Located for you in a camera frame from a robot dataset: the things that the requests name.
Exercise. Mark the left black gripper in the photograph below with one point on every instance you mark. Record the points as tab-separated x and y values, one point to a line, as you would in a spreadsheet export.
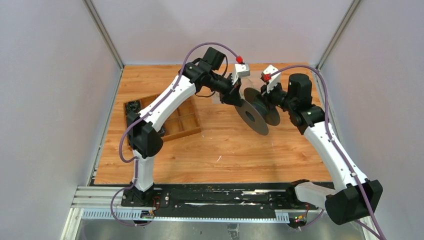
232	97

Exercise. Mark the dark grey spool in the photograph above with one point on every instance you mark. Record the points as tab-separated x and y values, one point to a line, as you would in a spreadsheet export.
257	113

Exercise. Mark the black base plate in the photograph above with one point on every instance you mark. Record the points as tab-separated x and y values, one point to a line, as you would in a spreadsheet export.
217	201

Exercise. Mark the translucent plastic bin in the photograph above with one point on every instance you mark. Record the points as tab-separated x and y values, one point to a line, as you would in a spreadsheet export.
253	81

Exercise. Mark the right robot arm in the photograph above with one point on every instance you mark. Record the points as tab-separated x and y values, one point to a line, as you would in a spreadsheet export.
354	196

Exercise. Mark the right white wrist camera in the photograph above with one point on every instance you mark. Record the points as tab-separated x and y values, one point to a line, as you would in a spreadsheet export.
271	77

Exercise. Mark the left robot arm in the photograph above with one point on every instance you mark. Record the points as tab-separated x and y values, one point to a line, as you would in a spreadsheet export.
143	130

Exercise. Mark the aluminium frame rail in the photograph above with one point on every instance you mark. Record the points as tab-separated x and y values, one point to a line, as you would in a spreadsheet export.
96	214

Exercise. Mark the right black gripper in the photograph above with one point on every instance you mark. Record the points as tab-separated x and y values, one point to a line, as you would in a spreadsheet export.
267	96

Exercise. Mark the wooden compartment tray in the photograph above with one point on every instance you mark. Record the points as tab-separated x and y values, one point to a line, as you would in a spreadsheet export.
182	122

